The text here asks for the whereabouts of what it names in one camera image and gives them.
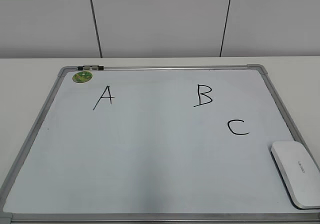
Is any white board eraser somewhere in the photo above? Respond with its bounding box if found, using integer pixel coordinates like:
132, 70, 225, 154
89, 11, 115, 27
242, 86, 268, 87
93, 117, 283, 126
271, 141, 320, 209

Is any round green magnet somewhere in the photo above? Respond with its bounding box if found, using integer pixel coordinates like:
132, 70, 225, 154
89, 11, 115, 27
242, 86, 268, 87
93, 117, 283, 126
72, 71, 93, 84

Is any white board with grey frame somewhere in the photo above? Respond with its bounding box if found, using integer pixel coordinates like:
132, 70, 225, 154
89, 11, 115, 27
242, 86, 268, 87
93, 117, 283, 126
0, 64, 320, 224

